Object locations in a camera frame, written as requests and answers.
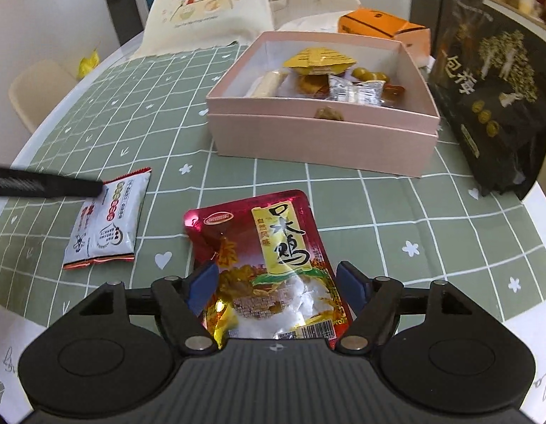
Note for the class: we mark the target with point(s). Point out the white snack packet red edges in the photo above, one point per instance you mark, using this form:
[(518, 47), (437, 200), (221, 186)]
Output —
[(109, 221)]

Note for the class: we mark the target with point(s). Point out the reddish snack packet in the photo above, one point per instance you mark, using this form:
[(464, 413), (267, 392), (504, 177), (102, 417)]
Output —
[(393, 92)]

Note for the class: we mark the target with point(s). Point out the long beige snack stick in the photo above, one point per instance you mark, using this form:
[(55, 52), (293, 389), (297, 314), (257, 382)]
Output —
[(268, 84)]

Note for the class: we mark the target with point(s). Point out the cream cartoon print cloth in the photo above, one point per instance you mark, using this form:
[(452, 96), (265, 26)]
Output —
[(211, 31)]

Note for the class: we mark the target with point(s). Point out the brown walnut snack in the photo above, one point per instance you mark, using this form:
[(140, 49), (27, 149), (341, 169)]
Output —
[(329, 113)]

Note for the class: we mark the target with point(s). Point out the orange cardboard box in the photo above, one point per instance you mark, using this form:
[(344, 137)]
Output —
[(374, 22)]

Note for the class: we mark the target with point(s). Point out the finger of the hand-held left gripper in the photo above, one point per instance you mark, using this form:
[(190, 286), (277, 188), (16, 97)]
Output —
[(47, 184)]

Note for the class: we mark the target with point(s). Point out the dark door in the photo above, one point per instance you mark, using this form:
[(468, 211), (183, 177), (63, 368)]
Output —
[(122, 4)]

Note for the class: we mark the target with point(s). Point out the yellow snack packet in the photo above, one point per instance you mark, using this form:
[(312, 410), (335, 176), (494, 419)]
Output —
[(319, 59)]

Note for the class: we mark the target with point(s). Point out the red chicken snack packet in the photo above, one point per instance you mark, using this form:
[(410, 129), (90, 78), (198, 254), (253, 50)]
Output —
[(277, 238)]

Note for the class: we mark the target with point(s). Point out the beige chair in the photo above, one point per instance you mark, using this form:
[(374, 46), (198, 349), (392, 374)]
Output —
[(38, 88)]

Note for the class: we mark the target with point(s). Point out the brown pastry snack packet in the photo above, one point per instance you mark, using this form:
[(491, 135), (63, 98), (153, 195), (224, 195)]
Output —
[(310, 85)]

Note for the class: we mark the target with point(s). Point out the yellow plastic bag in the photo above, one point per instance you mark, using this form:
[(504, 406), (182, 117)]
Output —
[(88, 64)]

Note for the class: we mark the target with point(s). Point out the pink cardboard box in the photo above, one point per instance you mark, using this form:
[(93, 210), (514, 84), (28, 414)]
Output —
[(321, 141)]

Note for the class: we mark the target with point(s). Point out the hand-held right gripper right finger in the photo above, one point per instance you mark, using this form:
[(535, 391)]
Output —
[(350, 285)]

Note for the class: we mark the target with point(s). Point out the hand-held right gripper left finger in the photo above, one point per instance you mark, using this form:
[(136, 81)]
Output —
[(204, 283)]

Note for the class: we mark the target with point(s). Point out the silver snack packet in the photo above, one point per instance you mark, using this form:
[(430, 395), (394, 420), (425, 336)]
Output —
[(356, 92)]

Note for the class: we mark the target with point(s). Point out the green checked tablecloth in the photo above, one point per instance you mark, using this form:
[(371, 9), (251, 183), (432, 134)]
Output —
[(299, 194)]

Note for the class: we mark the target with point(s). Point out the black printed bag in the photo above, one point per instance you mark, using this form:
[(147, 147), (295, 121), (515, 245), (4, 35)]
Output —
[(498, 110)]

